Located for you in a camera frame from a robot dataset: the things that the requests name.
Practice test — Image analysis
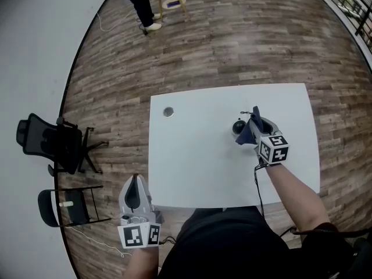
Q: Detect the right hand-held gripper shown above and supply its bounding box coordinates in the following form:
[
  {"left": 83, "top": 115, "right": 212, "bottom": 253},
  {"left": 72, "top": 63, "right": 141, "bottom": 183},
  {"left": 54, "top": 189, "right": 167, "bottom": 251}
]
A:
[{"left": 249, "top": 117, "right": 291, "bottom": 166}]

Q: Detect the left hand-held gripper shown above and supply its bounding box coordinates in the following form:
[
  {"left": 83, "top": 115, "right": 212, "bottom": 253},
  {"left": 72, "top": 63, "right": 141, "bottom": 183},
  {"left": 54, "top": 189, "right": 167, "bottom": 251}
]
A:
[{"left": 117, "top": 174, "right": 164, "bottom": 249}]

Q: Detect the dark blue cloth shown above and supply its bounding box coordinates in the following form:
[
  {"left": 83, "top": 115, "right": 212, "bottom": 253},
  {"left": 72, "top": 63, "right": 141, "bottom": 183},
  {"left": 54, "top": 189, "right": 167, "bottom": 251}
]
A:
[{"left": 234, "top": 105, "right": 264, "bottom": 146}]

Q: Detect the black round knob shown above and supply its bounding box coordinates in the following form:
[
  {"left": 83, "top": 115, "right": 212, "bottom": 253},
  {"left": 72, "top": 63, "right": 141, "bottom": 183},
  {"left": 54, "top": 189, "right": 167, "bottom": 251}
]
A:
[{"left": 231, "top": 117, "right": 249, "bottom": 139}]

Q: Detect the person's right forearm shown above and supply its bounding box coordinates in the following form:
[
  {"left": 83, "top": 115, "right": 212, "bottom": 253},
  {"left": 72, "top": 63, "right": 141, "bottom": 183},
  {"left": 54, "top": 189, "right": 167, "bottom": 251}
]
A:
[{"left": 266, "top": 163, "right": 332, "bottom": 234}]

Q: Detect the black folding chair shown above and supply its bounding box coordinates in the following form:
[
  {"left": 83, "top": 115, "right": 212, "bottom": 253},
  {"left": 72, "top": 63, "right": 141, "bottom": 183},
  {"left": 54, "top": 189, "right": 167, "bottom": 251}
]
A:
[{"left": 37, "top": 185, "right": 113, "bottom": 228}]

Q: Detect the person's black clothing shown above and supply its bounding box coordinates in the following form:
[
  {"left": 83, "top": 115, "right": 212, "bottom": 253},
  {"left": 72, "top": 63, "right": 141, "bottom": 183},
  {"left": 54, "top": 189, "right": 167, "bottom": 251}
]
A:
[{"left": 158, "top": 206, "right": 372, "bottom": 279}]

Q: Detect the black office chair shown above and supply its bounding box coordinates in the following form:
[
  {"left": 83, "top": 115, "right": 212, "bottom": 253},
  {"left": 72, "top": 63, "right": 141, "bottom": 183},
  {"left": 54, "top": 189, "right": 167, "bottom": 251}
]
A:
[{"left": 16, "top": 112, "right": 110, "bottom": 176}]

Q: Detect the white floor cable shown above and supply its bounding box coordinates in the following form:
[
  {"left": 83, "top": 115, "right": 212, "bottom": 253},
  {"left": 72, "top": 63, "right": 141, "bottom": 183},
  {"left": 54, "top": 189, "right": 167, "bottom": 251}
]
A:
[
  {"left": 96, "top": 12, "right": 140, "bottom": 32},
  {"left": 62, "top": 226, "right": 133, "bottom": 258}
]

